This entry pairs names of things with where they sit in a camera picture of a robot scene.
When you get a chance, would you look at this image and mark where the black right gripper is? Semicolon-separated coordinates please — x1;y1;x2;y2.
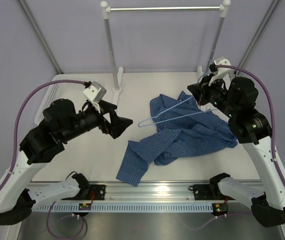
189;72;238;119

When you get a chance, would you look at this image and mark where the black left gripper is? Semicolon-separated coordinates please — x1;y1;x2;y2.
62;100;134;142

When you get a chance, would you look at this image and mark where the light blue wire hanger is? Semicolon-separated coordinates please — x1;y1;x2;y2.
137;71;218;129

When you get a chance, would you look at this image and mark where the blue plaid shirt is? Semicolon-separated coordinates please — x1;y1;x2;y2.
116;91;238;187

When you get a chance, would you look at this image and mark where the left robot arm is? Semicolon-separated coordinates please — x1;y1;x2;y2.
0;98;133;226

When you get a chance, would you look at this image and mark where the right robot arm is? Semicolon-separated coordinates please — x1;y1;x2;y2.
187;76;285;228

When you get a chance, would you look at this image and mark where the white and silver clothes rack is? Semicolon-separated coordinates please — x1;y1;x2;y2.
100;0;231;105

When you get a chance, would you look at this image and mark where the white plastic basket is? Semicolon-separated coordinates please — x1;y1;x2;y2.
34;74;88;126

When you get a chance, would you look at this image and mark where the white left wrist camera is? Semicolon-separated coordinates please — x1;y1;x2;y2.
82;81;107;114

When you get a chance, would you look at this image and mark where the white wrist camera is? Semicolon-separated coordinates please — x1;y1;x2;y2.
82;81;107;114
208;56;231;86

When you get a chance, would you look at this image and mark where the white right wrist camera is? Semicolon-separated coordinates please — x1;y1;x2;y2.
208;56;231;86

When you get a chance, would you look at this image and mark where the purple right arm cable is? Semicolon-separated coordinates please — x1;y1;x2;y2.
182;64;285;231

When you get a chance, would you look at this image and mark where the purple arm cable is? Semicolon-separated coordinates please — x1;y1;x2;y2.
182;64;285;231
0;79;93;238

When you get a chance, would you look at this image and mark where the aluminium mounting rail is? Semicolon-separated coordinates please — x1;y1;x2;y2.
27;181;261;202

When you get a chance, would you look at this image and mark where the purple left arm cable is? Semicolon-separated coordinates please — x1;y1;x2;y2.
0;79;93;238

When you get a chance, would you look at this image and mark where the white slotted cable duct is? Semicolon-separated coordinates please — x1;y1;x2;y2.
36;202;214;213

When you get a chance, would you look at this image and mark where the aluminium frame post right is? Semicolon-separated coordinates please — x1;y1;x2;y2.
238;0;282;68

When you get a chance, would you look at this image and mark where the aluminium frame post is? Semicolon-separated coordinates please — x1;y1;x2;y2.
16;0;64;75
238;0;282;68

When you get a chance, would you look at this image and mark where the aluminium frame post left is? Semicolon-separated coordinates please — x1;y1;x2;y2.
16;0;64;75

